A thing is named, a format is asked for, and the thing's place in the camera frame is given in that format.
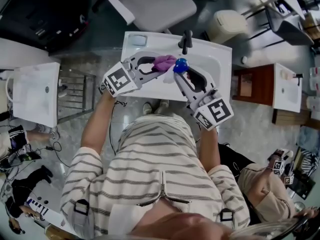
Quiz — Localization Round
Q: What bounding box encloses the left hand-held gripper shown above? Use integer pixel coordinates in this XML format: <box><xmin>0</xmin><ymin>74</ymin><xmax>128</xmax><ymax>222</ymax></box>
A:
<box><xmin>100</xmin><ymin>50</ymin><xmax>164</xmax><ymax>99</ymax></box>

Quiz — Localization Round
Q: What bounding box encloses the striped beige shirt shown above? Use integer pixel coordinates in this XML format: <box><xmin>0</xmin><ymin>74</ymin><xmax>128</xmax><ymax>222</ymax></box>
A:
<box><xmin>59</xmin><ymin>114</ymin><xmax>251</xmax><ymax>238</ymax></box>

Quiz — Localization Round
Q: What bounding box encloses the person's left forearm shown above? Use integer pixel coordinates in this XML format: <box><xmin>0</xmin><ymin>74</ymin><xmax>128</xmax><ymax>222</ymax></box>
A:
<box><xmin>80</xmin><ymin>93</ymin><xmax>121</xmax><ymax>151</ymax></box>

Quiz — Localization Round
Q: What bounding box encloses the dark grey chair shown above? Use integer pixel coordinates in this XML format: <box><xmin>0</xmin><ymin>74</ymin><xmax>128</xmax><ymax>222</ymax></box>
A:
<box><xmin>257</xmin><ymin>0</ymin><xmax>315</xmax><ymax>47</ymax></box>

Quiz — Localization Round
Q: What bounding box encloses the person's beige shoe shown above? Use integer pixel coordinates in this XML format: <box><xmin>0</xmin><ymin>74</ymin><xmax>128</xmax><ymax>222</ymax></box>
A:
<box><xmin>154</xmin><ymin>99</ymin><xmax>170</xmax><ymax>115</ymax></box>
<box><xmin>142</xmin><ymin>102</ymin><xmax>153</xmax><ymax>116</ymax></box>

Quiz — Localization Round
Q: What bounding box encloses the blue-topped clear soap dispenser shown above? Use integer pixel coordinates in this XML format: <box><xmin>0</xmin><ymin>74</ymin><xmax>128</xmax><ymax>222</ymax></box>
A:
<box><xmin>163</xmin><ymin>57</ymin><xmax>189</xmax><ymax>84</ymax></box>

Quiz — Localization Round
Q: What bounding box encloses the small white countertop sink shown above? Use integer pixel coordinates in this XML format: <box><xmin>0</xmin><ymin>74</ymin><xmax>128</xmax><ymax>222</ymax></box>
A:
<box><xmin>271</xmin><ymin>62</ymin><xmax>304</xmax><ymax>114</ymax></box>

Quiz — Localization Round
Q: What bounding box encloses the white rectangular sink basin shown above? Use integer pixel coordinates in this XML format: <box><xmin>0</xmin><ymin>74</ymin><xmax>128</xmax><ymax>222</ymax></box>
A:
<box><xmin>121</xmin><ymin>31</ymin><xmax>234</xmax><ymax>103</ymax></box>

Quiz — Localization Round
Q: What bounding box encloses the black faucet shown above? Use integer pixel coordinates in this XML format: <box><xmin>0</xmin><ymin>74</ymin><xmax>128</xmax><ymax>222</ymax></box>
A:
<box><xmin>177</xmin><ymin>29</ymin><xmax>194</xmax><ymax>56</ymax></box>

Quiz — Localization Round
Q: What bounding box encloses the black equipment case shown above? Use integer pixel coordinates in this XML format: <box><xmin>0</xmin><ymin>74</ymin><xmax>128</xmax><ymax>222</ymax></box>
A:
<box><xmin>0</xmin><ymin>0</ymin><xmax>91</xmax><ymax>53</ymax></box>

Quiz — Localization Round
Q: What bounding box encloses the purple cloth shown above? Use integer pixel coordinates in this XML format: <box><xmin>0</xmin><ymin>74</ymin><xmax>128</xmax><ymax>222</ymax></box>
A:
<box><xmin>152</xmin><ymin>54</ymin><xmax>178</xmax><ymax>73</ymax></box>

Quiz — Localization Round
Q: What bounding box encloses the wooden cabinet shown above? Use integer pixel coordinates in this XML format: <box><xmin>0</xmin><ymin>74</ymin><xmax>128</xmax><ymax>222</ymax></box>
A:
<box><xmin>232</xmin><ymin>64</ymin><xmax>276</xmax><ymax>107</ymax></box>

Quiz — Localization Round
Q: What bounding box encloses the person's right forearm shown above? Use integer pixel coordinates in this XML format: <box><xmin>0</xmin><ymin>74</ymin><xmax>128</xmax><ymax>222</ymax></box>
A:
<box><xmin>198</xmin><ymin>126</ymin><xmax>223</xmax><ymax>172</ymax></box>

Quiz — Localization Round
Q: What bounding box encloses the grey metal rack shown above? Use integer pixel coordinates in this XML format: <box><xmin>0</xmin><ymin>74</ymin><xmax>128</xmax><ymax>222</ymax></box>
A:
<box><xmin>56</xmin><ymin>68</ymin><xmax>97</xmax><ymax>124</ymax></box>

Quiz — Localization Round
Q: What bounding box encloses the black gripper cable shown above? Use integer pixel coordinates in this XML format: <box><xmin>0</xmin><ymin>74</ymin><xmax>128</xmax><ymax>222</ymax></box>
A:
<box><xmin>108</xmin><ymin>99</ymin><xmax>129</xmax><ymax>157</ymax></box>

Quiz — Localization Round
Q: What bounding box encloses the beige trash bin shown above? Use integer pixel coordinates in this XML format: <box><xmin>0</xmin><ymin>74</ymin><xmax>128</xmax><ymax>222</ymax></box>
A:
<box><xmin>207</xmin><ymin>9</ymin><xmax>249</xmax><ymax>45</ymax></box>

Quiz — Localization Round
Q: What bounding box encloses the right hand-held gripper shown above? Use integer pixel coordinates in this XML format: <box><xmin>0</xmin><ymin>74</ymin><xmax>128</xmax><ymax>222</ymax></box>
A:
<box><xmin>174</xmin><ymin>67</ymin><xmax>235</xmax><ymax>132</ymax></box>

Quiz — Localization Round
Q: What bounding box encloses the white sink on metal rack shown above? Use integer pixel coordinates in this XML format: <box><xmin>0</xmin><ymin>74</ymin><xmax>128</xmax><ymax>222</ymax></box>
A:
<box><xmin>5</xmin><ymin>61</ymin><xmax>61</xmax><ymax>129</ymax></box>

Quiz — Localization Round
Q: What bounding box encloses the grey office chair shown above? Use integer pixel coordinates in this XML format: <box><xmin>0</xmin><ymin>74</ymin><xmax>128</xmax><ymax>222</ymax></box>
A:
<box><xmin>105</xmin><ymin>0</ymin><xmax>198</xmax><ymax>34</ymax></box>

